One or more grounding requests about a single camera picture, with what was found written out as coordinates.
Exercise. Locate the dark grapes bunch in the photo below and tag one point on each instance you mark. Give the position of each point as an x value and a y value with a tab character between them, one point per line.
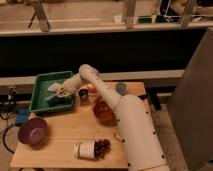
101	147

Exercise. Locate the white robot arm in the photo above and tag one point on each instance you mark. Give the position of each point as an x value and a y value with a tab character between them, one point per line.
139	138

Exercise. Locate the purple bowl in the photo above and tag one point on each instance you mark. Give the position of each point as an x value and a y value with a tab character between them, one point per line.
33	131

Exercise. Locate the blue box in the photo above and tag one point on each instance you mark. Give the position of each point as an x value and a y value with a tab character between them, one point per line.
21	117

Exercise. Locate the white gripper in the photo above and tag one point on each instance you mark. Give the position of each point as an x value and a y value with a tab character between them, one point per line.
69	86

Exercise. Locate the grey cabinet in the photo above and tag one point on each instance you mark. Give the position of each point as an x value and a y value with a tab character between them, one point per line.
191	107

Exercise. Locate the orange bowl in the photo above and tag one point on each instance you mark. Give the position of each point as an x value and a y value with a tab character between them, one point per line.
102	112

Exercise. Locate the green plastic tray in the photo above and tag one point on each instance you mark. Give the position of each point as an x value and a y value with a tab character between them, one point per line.
40	93

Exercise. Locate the black handled tool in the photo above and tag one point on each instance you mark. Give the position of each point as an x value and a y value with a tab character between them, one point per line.
143	97

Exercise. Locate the white cup on side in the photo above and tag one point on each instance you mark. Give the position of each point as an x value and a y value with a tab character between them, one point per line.
84	150

